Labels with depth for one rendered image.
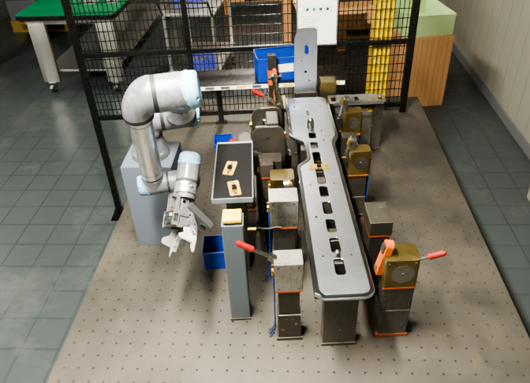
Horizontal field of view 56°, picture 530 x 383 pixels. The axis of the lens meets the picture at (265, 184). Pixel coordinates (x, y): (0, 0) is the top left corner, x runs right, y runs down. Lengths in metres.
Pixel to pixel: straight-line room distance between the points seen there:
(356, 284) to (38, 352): 1.86
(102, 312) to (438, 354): 1.20
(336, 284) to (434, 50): 3.39
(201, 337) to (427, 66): 3.49
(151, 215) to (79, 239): 1.44
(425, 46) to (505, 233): 1.88
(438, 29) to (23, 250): 3.63
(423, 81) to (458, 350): 3.27
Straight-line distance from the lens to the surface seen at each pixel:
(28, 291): 3.30
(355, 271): 1.64
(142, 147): 1.67
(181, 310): 1.95
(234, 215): 1.59
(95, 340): 1.95
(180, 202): 1.69
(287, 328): 1.78
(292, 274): 1.59
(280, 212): 1.75
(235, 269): 1.70
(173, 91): 1.52
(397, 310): 1.78
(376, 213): 1.81
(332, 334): 1.78
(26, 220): 3.86
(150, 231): 2.19
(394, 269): 1.63
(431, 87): 4.86
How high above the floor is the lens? 2.15
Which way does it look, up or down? 35 degrees down
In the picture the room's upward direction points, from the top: 3 degrees counter-clockwise
